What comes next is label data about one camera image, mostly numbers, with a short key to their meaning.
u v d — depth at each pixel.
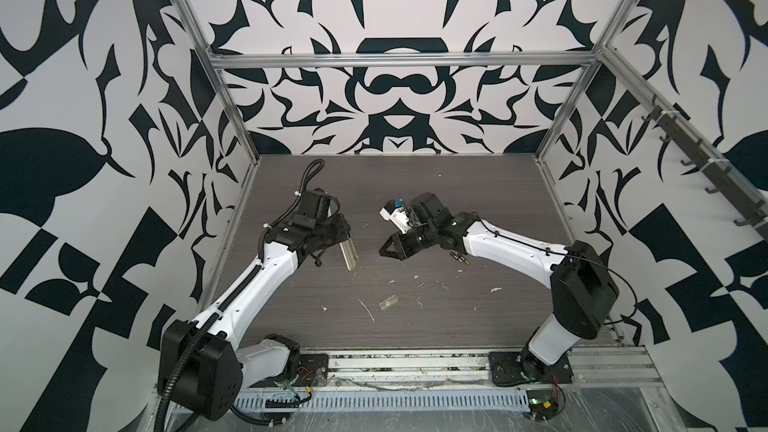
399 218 0.76
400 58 0.91
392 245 0.75
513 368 0.74
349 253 0.78
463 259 0.92
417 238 0.71
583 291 0.45
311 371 0.73
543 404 0.71
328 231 0.71
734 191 0.55
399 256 0.72
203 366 0.39
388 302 0.85
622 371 0.76
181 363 0.37
